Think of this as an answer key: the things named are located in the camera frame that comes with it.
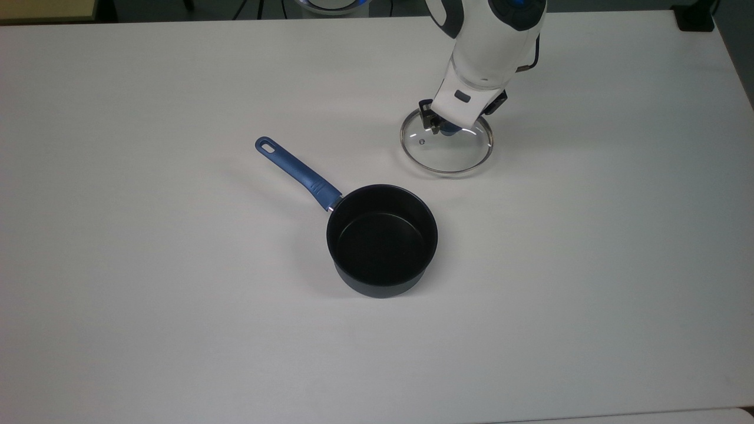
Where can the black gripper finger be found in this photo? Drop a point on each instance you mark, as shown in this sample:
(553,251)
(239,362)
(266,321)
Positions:
(496,103)
(431,116)

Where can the glass lid with blue knob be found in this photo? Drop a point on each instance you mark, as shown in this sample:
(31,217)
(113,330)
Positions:
(447,159)

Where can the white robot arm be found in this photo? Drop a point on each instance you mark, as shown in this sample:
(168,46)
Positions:
(495,41)

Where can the black table clamp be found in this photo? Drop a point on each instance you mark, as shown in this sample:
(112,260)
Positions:
(695,17)

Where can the tan wooden board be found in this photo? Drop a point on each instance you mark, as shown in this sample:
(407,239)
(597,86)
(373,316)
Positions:
(47,9)

